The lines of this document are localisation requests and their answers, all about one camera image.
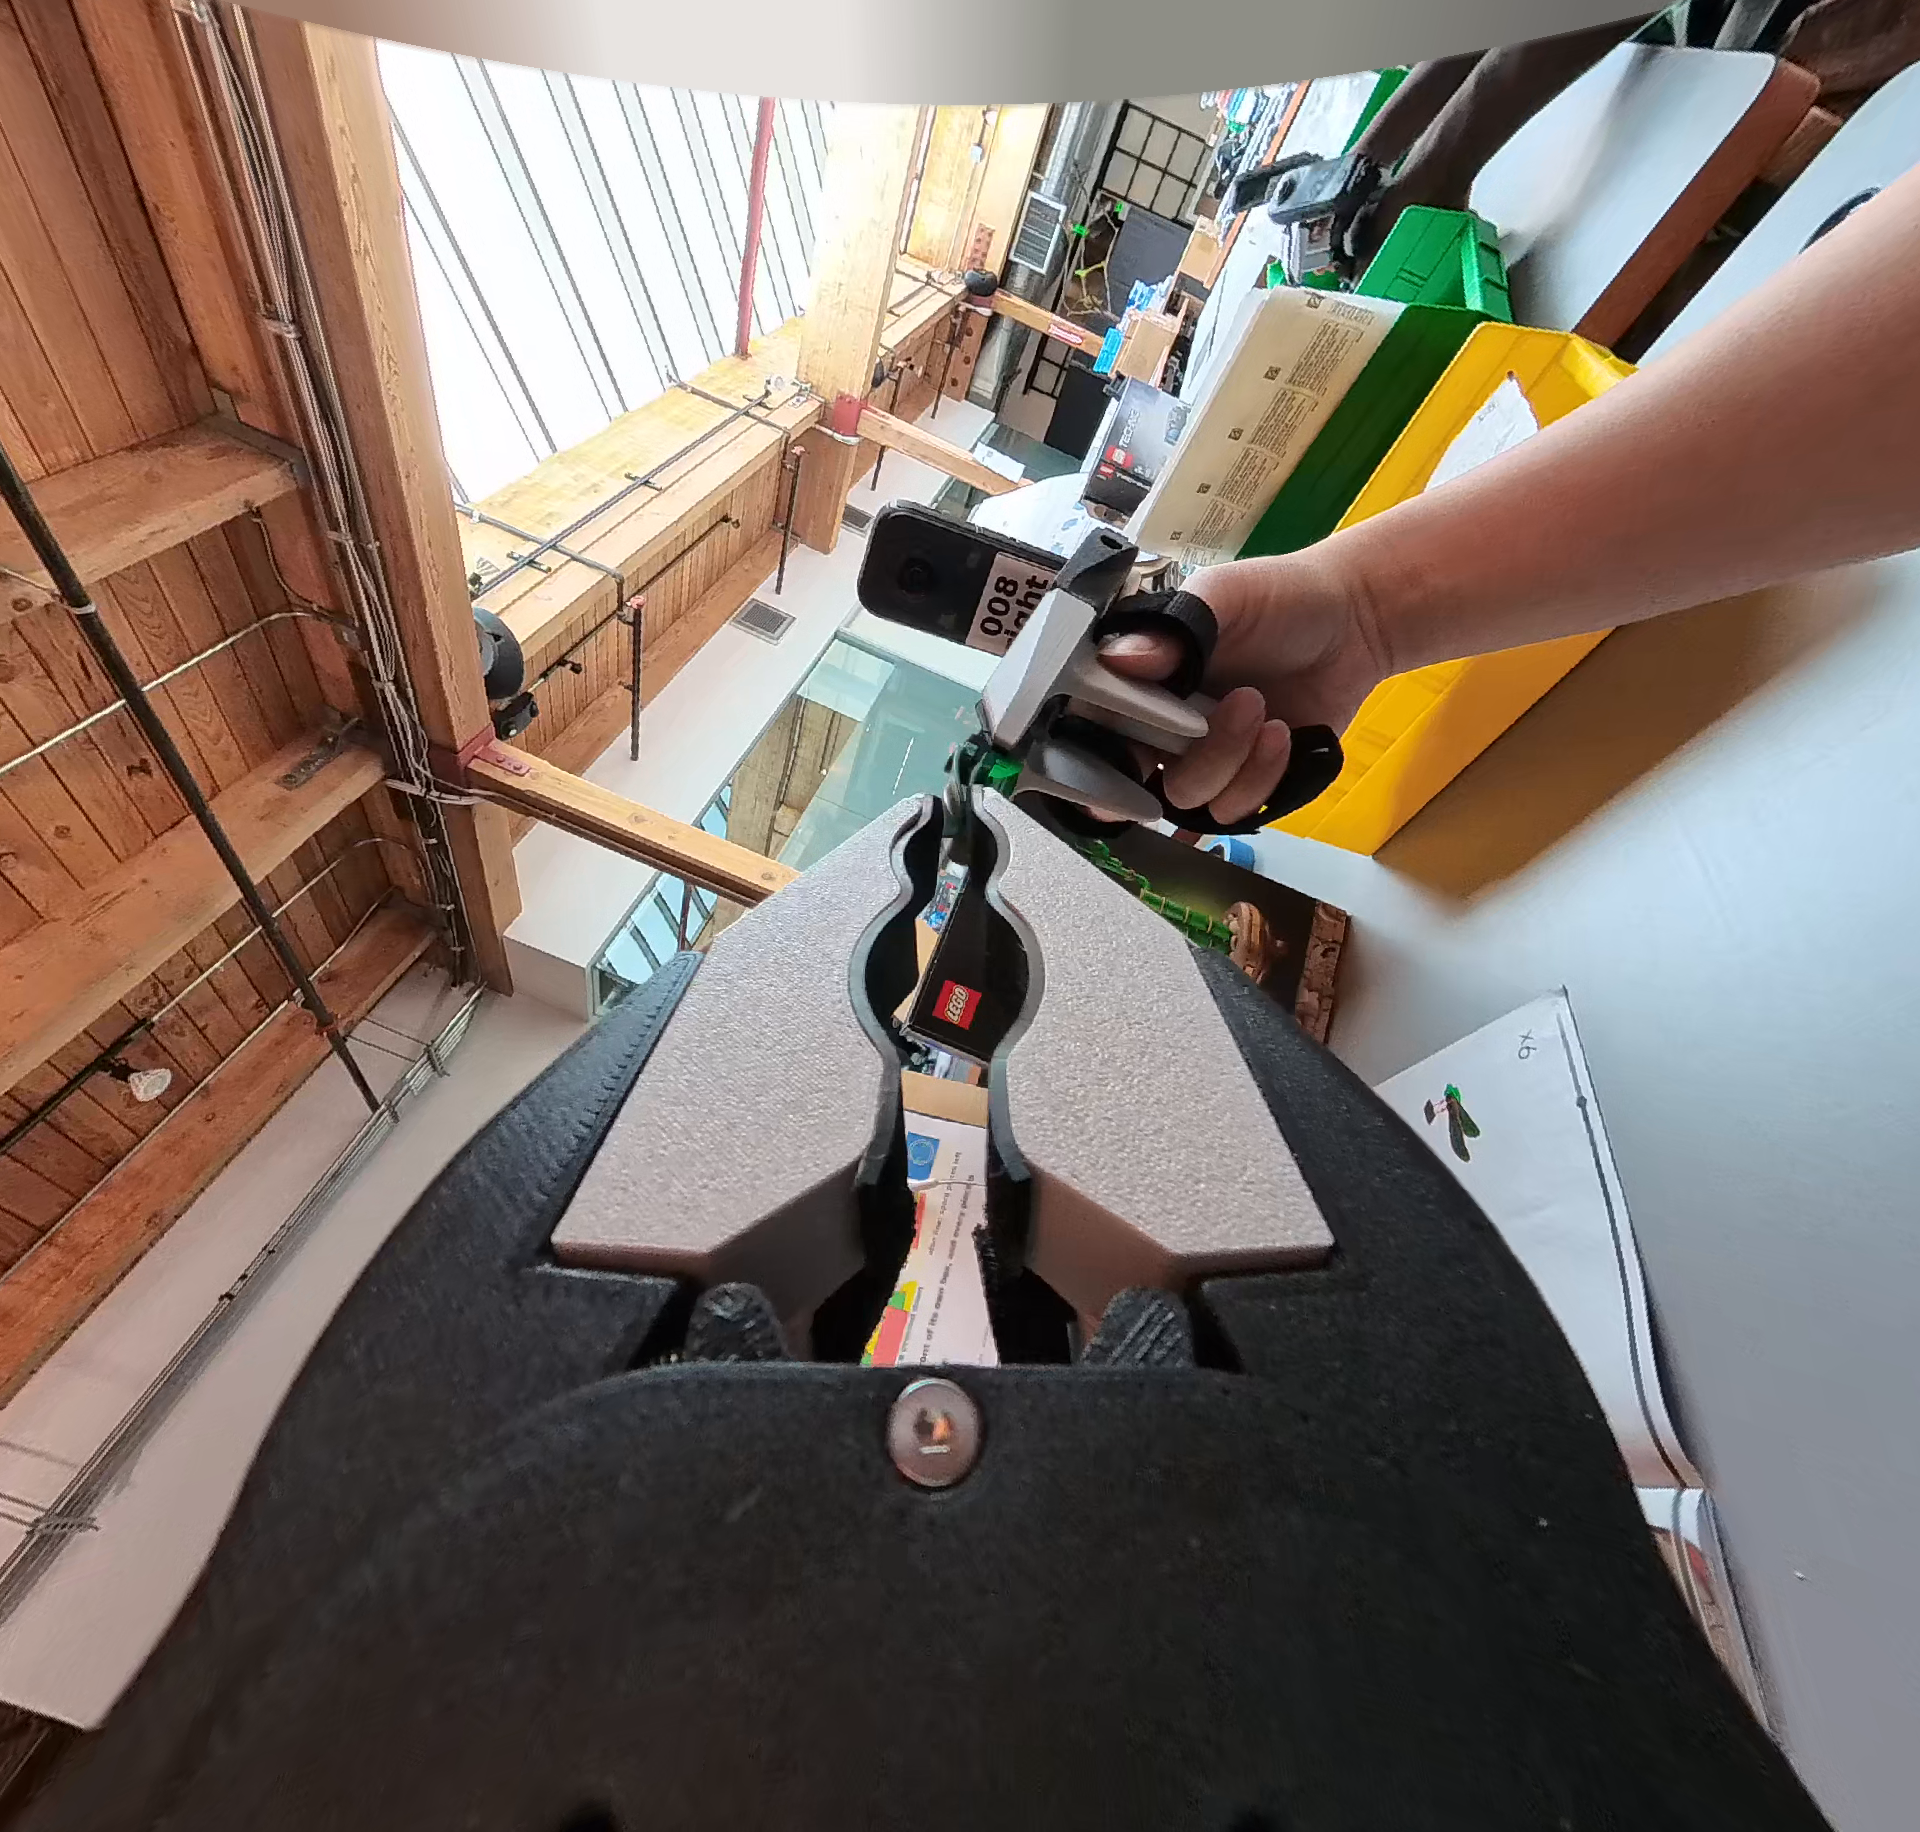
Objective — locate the white round-cornered table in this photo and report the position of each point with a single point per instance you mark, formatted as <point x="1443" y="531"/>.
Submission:
<point x="1618" y="167"/>

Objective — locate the person's right hand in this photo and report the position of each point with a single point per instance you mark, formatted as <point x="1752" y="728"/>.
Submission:
<point x="1292" y="645"/>

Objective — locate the yellow plastic bin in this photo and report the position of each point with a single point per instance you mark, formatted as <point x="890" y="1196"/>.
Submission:
<point x="1439" y="722"/>

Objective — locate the black device on table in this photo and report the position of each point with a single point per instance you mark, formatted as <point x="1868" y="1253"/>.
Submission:
<point x="1320" y="203"/>

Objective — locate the black cardboard box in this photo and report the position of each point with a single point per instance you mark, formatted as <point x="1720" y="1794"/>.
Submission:
<point x="1132" y="445"/>

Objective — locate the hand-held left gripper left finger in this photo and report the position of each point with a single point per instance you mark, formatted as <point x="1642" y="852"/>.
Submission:
<point x="706" y="1113"/>

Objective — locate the dark lego box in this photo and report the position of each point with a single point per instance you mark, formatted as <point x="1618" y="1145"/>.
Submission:
<point x="1263" y="947"/>

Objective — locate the red pipe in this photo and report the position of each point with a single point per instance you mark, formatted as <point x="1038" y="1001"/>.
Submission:
<point x="756" y="224"/>

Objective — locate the black ceiling speaker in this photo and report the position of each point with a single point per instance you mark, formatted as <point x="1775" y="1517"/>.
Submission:
<point x="500" y="661"/>

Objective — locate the white paper slip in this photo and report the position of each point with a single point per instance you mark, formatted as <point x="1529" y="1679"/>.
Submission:
<point x="1483" y="430"/>

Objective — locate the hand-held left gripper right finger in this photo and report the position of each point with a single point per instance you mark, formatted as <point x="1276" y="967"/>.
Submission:
<point x="1155" y="1113"/>

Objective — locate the printed paper sheet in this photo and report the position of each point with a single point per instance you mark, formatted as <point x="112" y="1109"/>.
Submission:
<point x="945" y="1184"/>

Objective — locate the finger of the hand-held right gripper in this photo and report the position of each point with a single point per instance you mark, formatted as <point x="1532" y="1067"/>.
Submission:
<point x="1035" y="661"/>
<point x="1096" y="782"/>

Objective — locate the green plastic bin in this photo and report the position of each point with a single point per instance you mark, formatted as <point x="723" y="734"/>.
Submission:
<point x="1439" y="266"/>

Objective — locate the white instruction booklet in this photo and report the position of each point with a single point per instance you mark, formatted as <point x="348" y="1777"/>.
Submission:
<point x="1529" y="1203"/>

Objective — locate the person's right forearm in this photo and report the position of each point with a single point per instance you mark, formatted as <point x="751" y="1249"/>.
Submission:
<point x="1650" y="483"/>

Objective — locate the white track light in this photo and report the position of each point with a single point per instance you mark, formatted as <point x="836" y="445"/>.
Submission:
<point x="150" y="1081"/>

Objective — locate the green lego piece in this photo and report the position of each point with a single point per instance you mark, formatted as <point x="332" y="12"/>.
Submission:
<point x="982" y="778"/>

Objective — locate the cream printed sheet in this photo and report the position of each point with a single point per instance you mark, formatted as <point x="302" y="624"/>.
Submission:
<point x="1276" y="423"/>

